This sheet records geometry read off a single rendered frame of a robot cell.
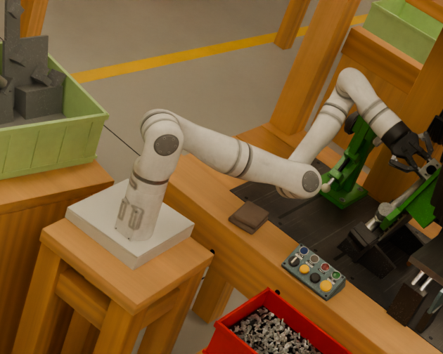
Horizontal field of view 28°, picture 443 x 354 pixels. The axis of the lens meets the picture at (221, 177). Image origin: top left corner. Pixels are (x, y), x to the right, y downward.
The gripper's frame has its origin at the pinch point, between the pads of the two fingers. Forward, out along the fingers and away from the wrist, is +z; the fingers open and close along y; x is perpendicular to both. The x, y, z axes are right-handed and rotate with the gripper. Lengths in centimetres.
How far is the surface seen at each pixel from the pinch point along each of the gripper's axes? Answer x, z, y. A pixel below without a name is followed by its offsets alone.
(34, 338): 3, -32, -108
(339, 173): 21.4, -17.5, -13.9
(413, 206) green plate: -3.9, 5.2, -10.3
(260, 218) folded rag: 3.8, -18.6, -41.6
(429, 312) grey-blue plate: -3.2, 27.9, -24.9
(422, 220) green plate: -3.2, 9.5, -11.0
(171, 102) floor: 207, -135, -19
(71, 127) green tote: -1, -71, -66
